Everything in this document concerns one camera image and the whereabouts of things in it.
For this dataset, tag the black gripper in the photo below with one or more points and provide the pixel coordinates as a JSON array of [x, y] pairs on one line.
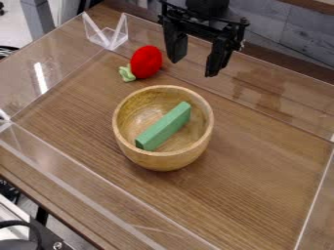
[[209, 20]]

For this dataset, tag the red plush strawberry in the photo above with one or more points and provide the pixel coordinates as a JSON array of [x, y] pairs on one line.
[[145, 64]]

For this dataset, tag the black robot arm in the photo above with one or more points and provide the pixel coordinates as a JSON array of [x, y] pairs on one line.
[[206, 19]]

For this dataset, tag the green rectangular block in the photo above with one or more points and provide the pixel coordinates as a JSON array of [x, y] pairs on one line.
[[164, 129]]

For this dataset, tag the wooden bowl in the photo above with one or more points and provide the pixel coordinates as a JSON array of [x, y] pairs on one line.
[[141, 109]]

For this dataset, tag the clear acrylic enclosure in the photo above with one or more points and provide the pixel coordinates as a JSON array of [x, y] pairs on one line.
[[257, 193]]

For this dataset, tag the black metal bracket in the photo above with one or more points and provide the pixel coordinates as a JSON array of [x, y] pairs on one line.
[[51, 240]]

